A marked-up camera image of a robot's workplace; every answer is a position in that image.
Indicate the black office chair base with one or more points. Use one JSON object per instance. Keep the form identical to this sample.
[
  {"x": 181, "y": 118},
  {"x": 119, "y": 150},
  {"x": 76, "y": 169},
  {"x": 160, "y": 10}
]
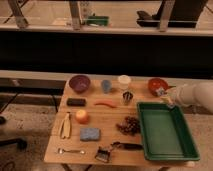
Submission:
[{"x": 20, "y": 143}]

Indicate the white cup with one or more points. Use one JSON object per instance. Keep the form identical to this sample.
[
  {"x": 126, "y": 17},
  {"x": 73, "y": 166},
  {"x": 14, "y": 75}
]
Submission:
[{"x": 124, "y": 82}]

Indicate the green plastic tray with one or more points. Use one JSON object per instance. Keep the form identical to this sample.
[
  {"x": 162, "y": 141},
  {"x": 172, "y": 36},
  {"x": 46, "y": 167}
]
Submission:
[{"x": 165, "y": 133}]

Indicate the red bowl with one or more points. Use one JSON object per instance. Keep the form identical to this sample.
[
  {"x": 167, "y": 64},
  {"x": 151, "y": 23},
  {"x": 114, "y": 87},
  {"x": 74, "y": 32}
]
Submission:
[{"x": 155, "y": 83}]

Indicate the bunch of dark grapes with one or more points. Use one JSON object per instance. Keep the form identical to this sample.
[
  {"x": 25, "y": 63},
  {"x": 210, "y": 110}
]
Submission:
[{"x": 130, "y": 126}]

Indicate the blue cup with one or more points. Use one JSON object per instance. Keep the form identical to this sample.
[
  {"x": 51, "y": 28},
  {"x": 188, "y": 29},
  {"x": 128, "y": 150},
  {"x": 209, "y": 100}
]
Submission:
[{"x": 106, "y": 86}]

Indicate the green box on shelf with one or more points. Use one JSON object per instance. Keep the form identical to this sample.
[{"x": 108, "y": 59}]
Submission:
[{"x": 97, "y": 20}]

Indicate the blue sponge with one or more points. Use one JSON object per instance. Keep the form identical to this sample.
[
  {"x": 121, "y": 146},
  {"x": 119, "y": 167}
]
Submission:
[{"x": 89, "y": 134}]

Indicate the black rectangular block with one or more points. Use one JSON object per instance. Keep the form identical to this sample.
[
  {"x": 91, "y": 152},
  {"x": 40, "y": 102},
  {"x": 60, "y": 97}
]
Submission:
[{"x": 76, "y": 102}]

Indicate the patterned small towel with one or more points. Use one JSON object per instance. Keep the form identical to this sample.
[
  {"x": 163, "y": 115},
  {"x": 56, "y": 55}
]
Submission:
[{"x": 161, "y": 91}]

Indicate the purple bowl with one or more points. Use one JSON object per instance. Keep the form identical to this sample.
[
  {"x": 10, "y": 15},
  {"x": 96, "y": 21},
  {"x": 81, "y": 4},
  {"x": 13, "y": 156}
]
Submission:
[{"x": 79, "y": 83}]

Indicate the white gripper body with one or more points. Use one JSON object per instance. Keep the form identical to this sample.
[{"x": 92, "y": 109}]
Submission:
[{"x": 170, "y": 98}]

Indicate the peeled banana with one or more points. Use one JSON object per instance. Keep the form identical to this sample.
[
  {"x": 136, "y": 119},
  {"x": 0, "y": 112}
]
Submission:
[{"x": 65, "y": 127}]

